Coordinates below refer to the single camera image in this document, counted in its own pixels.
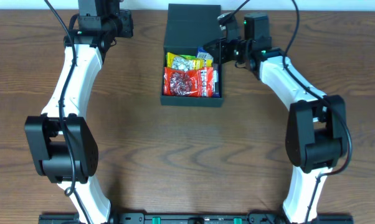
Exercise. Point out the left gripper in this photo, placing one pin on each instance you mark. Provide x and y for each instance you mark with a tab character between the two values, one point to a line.
125	23

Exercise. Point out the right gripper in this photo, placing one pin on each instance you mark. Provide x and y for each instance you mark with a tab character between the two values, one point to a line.
222	49

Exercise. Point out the blue Eclipse mint box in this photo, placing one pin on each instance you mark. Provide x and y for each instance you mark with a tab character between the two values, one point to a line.
202	54

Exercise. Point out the red Hacks candy bag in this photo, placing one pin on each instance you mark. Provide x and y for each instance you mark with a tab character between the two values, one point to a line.
193	83

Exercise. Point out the dark green box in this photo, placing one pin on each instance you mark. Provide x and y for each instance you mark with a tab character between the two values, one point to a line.
190	26

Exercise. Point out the yellow Hacks candy bag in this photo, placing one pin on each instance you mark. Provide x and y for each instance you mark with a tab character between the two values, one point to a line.
186	62

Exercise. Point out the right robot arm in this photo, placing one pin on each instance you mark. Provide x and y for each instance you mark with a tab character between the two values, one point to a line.
317	142

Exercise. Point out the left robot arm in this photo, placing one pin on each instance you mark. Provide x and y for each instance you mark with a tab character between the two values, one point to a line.
61	144

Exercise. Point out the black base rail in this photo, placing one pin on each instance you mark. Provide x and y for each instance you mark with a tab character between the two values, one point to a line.
193	218

